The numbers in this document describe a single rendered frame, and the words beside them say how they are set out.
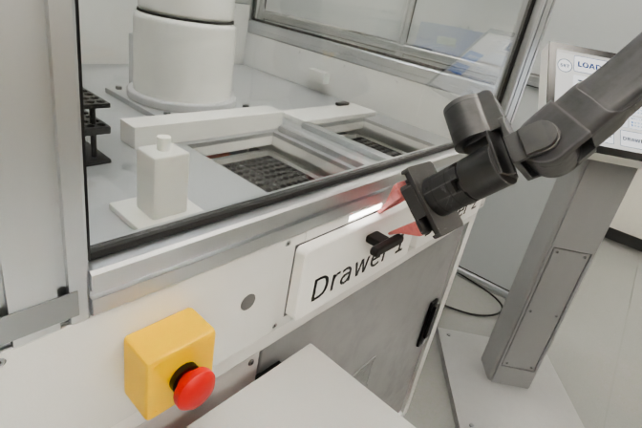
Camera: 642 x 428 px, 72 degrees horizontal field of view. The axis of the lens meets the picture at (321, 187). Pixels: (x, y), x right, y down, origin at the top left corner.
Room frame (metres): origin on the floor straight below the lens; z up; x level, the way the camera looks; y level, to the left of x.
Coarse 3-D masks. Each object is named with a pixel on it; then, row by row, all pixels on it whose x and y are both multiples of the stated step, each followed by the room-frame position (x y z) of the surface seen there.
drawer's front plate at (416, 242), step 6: (462, 210) 0.86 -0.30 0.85; (468, 210) 0.89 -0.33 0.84; (474, 210) 0.92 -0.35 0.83; (462, 216) 0.87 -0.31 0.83; (468, 216) 0.90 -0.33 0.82; (432, 234) 0.76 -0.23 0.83; (414, 240) 0.72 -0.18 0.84; (420, 240) 0.73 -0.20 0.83; (426, 240) 0.75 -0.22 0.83; (414, 246) 0.71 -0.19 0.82
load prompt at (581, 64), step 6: (576, 60) 1.31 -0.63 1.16; (582, 60) 1.31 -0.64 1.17; (588, 60) 1.31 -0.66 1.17; (594, 60) 1.31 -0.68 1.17; (600, 60) 1.31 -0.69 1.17; (576, 66) 1.29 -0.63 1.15; (582, 66) 1.30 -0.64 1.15; (588, 66) 1.30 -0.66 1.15; (594, 66) 1.30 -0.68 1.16; (600, 66) 1.30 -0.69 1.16; (582, 72) 1.29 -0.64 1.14; (588, 72) 1.29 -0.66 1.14
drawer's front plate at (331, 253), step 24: (384, 216) 0.60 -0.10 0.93; (408, 216) 0.66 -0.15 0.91; (312, 240) 0.50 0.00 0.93; (336, 240) 0.51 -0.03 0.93; (360, 240) 0.56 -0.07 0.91; (408, 240) 0.68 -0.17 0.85; (312, 264) 0.48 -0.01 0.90; (336, 264) 0.52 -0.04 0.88; (384, 264) 0.63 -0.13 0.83; (312, 288) 0.49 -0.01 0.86; (336, 288) 0.53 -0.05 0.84; (288, 312) 0.47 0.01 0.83
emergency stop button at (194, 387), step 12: (192, 372) 0.29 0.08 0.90; (204, 372) 0.29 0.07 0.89; (180, 384) 0.28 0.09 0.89; (192, 384) 0.28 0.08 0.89; (204, 384) 0.29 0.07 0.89; (180, 396) 0.27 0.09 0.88; (192, 396) 0.28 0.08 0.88; (204, 396) 0.29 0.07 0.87; (180, 408) 0.27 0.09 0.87; (192, 408) 0.28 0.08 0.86
